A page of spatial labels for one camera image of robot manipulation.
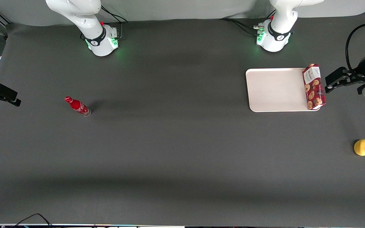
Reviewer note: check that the black clamp device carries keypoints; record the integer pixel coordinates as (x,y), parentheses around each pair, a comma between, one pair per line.
(5,91)

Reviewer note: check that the yellow lemon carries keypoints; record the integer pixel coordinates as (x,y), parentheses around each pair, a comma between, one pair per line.
(362,147)

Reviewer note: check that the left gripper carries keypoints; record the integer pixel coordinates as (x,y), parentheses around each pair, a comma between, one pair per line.
(359,77)

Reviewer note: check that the red cola bottle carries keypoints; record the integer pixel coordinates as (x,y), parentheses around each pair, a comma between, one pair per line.
(76,105)

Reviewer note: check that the red cookie box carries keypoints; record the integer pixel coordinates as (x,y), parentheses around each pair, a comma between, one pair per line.
(314,91)

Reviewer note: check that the white rectangular tray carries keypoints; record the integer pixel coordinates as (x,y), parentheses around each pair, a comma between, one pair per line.
(274,90)

